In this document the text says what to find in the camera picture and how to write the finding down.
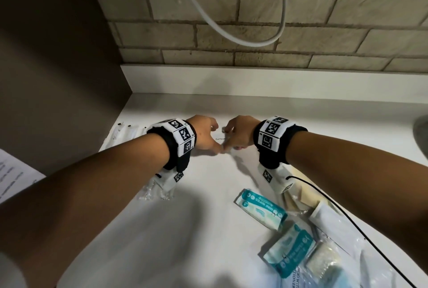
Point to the person's left hand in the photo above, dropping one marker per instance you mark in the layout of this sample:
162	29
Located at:
204	134

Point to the person's right hand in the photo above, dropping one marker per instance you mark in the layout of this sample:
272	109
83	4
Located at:
244	130

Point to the stack of small white sachets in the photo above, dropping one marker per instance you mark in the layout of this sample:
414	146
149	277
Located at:
219	141

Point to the person's left forearm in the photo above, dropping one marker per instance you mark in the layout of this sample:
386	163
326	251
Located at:
83	214

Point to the person's right forearm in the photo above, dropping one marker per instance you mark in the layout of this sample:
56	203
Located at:
367	180

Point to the white countertop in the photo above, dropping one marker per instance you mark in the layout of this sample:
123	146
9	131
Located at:
200	231

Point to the black wristband with marker tags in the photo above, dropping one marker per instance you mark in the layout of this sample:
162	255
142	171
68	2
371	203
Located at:
177	144
274	140

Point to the steel sink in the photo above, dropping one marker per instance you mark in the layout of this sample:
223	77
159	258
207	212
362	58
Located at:
422	137

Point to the white and blue poster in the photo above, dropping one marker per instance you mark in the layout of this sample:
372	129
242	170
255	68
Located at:
16	177

